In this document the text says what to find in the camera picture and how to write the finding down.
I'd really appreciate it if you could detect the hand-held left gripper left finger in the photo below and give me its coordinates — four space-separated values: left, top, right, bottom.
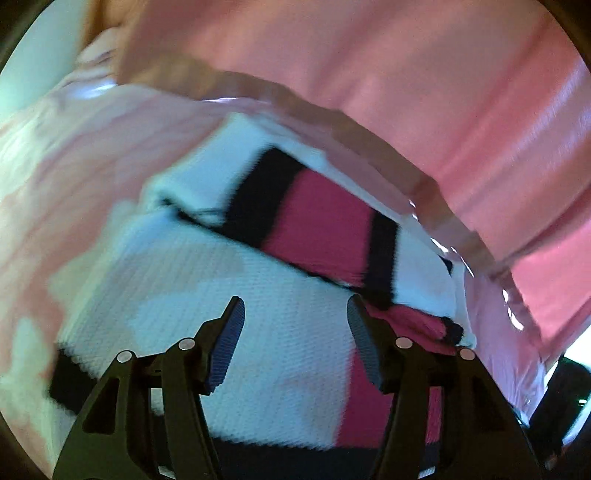
52 296 246 480

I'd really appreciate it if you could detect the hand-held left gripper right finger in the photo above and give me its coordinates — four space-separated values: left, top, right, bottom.
346 294 544 480

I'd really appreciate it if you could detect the white pink black knit sweater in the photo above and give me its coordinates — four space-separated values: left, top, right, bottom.
48 113 478 480

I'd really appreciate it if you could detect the dark object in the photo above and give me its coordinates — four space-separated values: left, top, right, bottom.
526 353 591 472

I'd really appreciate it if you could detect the pale pink table cover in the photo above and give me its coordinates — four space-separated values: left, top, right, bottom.
0 60 555 467

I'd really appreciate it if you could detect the pink cloth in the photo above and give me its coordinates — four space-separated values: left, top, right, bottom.
115 0 591 352

